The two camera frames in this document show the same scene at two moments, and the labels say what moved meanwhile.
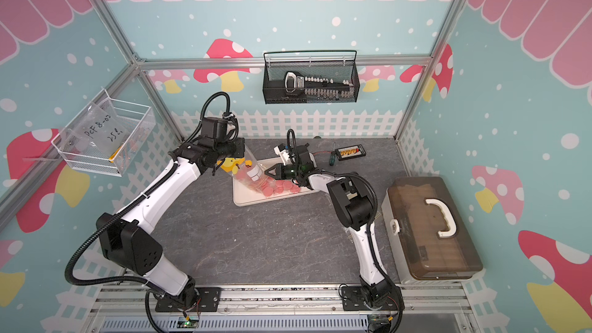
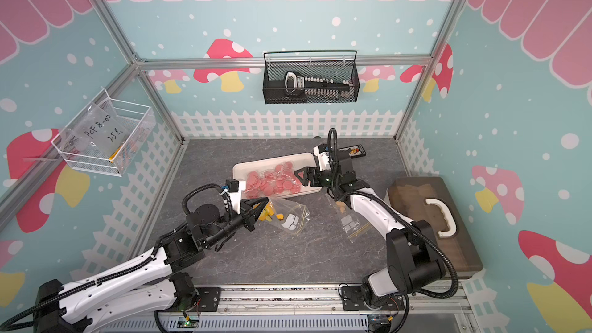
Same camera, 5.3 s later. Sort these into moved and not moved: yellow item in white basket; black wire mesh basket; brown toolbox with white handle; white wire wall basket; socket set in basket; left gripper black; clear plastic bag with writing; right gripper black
Moved: left gripper black; right gripper black
Not moved: clear plastic bag with writing; white wire wall basket; yellow item in white basket; black wire mesh basket; socket set in basket; brown toolbox with white handle
